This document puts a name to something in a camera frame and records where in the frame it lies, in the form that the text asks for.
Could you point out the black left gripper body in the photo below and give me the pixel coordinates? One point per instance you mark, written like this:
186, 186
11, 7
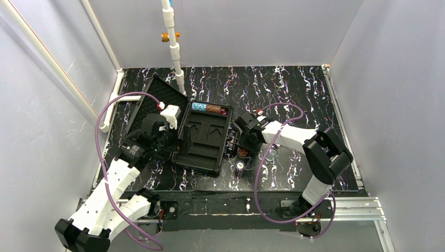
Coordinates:
172, 139

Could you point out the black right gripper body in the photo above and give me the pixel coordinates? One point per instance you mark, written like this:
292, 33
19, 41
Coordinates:
241, 126

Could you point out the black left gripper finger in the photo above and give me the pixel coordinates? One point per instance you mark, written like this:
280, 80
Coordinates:
186, 142
167, 138

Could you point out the orange black poker chip stack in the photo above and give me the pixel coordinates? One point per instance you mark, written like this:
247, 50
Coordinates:
242, 153

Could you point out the black poker set case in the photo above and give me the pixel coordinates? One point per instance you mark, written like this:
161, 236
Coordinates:
205, 127

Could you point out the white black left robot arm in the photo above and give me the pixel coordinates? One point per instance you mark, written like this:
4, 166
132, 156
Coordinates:
97, 222

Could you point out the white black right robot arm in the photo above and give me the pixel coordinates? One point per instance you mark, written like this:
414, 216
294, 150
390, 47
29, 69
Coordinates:
327, 155

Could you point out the clear acrylic dealer button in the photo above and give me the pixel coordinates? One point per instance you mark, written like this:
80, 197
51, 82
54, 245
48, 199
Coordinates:
271, 153

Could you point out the clear acrylic blind button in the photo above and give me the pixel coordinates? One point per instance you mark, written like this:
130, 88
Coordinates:
249, 163

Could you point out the blue poker chip stack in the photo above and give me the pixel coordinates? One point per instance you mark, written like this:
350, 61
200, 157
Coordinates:
198, 106

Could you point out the brown poker chip stack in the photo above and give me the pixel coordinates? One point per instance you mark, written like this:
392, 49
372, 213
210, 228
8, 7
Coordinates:
213, 108

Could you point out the white pvc pipe pole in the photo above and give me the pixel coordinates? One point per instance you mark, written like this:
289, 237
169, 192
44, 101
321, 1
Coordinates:
168, 16

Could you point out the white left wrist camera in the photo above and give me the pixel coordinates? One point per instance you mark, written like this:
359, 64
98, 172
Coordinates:
171, 114

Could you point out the white pipe frame left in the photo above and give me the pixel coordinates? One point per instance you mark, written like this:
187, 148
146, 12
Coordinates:
54, 68

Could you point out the aluminium rail frame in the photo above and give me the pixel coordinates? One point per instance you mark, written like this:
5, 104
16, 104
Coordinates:
226, 202

